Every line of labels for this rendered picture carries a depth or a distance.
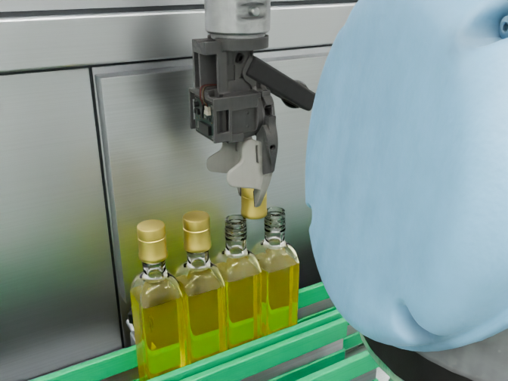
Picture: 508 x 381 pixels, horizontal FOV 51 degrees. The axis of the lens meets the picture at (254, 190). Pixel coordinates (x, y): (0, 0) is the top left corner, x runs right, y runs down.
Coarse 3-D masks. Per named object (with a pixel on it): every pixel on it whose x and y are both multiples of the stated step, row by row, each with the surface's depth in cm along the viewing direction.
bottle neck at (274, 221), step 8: (272, 208) 74; (280, 208) 74; (272, 216) 72; (280, 216) 72; (264, 224) 74; (272, 224) 72; (280, 224) 72; (272, 232) 73; (280, 232) 73; (264, 240) 75; (272, 240) 73; (280, 240) 73
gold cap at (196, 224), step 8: (184, 216) 67; (192, 216) 67; (200, 216) 67; (208, 216) 67; (184, 224) 66; (192, 224) 66; (200, 224) 66; (208, 224) 67; (184, 232) 67; (192, 232) 66; (200, 232) 66; (208, 232) 67; (184, 240) 67; (192, 240) 66; (200, 240) 66; (208, 240) 67; (184, 248) 68; (192, 248) 67; (200, 248) 67; (208, 248) 68
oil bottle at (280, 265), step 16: (256, 256) 75; (272, 256) 73; (288, 256) 74; (272, 272) 73; (288, 272) 74; (272, 288) 74; (288, 288) 75; (272, 304) 75; (288, 304) 76; (272, 320) 76; (288, 320) 78
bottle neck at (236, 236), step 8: (232, 216) 72; (240, 216) 71; (232, 224) 70; (240, 224) 70; (232, 232) 70; (240, 232) 70; (232, 240) 70; (240, 240) 71; (232, 248) 71; (240, 248) 71
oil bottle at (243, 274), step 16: (224, 256) 72; (240, 256) 71; (224, 272) 71; (240, 272) 71; (256, 272) 72; (240, 288) 72; (256, 288) 73; (240, 304) 73; (256, 304) 74; (240, 320) 74; (256, 320) 75; (240, 336) 75; (256, 336) 76
